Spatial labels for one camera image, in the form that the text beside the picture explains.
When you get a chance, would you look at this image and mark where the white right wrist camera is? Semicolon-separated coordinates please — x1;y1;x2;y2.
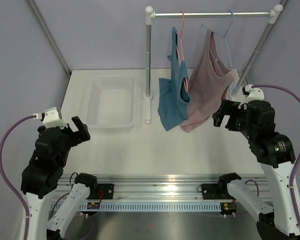
238;84;264;109

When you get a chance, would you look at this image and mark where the metal clothes rack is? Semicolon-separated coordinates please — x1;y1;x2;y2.
143;2;285;125

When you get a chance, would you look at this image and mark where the white slotted cable duct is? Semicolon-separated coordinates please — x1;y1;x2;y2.
79;201;221;212

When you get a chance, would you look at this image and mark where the clear plastic basket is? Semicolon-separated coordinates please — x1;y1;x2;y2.
86;75;136;129

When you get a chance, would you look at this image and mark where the aluminium mounting rail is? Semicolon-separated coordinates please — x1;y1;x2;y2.
54;174;273;201

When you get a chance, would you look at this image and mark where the pink wire hanger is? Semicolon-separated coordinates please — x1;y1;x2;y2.
176;11;189;92

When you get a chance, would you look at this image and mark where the pink tank top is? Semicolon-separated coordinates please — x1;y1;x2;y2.
180;29;238;133

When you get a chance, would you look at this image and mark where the teal tank top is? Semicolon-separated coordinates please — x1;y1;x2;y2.
157;27;191;131

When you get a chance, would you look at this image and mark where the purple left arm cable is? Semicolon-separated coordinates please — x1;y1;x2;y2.
0;114;37;240

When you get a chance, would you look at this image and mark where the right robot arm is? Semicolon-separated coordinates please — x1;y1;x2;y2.
212;100;300;240

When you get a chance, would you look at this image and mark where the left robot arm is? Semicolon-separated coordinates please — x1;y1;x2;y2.
21;116;98;240

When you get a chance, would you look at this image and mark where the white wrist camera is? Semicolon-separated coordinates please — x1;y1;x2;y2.
33;107;68;129
238;84;264;109

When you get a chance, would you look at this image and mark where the blue wire hanger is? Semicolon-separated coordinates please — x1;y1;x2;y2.
200;9;238;92

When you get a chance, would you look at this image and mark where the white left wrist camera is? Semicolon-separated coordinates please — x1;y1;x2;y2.
33;107;68;129

